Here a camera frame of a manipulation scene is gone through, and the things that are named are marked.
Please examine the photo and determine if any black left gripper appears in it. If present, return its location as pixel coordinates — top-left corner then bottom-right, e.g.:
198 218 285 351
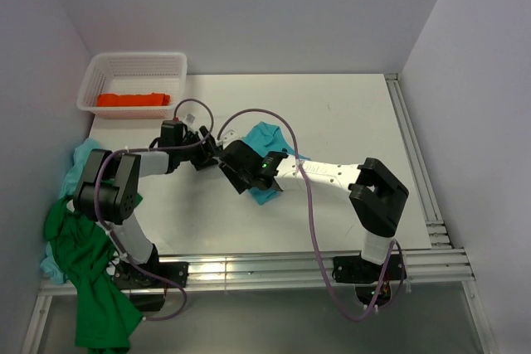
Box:
176 126 221 171

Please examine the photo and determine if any teal t-shirt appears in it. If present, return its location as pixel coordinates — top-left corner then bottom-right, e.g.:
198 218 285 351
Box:
242 122 295 206

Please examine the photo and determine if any white perforated plastic basket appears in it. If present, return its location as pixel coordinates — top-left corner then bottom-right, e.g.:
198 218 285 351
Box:
76 51 188 119

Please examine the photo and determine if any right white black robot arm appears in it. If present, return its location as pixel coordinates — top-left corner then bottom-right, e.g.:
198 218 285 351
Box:
219 140 409 279

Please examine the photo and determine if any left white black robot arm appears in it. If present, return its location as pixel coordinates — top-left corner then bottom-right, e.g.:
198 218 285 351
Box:
73 118 219 287

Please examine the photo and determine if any orange rolled t-shirt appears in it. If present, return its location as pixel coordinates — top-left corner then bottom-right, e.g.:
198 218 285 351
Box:
96 93 171 107

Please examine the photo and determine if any light aqua t-shirt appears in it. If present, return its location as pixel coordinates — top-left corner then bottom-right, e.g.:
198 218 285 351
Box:
40 138 102 284

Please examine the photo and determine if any green t-shirt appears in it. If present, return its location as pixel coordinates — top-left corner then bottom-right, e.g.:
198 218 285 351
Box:
44 196 143 353

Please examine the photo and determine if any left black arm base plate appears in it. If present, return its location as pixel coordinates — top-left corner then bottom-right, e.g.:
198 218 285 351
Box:
111 262 188 313

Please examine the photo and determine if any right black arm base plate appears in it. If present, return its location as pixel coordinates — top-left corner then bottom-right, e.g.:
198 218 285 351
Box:
332 254 407 284

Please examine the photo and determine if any aluminium extrusion frame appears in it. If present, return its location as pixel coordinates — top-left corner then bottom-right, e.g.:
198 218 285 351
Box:
18 72 499 354

